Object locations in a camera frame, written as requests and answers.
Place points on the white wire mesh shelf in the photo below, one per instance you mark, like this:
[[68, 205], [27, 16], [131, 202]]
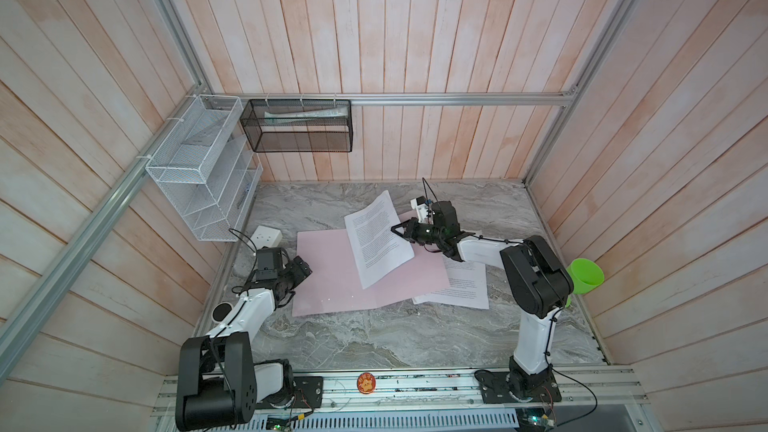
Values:
[[205, 170]]

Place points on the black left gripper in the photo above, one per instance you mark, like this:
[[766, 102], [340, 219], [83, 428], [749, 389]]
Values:
[[299, 271]]

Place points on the green plastic goblet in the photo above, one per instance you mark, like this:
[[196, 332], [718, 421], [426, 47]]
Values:
[[586, 276]]

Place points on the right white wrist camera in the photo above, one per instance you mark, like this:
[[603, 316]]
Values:
[[422, 207]]

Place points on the black wire mesh basket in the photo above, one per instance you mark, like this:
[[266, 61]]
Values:
[[298, 125]]

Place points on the white power socket box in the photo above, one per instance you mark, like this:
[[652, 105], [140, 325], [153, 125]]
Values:
[[266, 237]]

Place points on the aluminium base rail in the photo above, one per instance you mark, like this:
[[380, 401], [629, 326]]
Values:
[[412, 389]]

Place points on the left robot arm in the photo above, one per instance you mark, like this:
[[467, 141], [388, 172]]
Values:
[[219, 384]]

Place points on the printed white paper stack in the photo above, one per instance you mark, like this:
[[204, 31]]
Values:
[[467, 286]]

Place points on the red round sticker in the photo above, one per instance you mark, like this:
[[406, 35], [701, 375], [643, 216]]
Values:
[[366, 383]]

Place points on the printed white paper sheet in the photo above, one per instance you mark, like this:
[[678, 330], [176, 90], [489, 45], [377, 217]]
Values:
[[376, 250]]

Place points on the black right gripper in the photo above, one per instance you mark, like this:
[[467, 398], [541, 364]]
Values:
[[410, 233]]

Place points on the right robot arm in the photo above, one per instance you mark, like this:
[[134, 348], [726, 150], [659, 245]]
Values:
[[539, 283]]

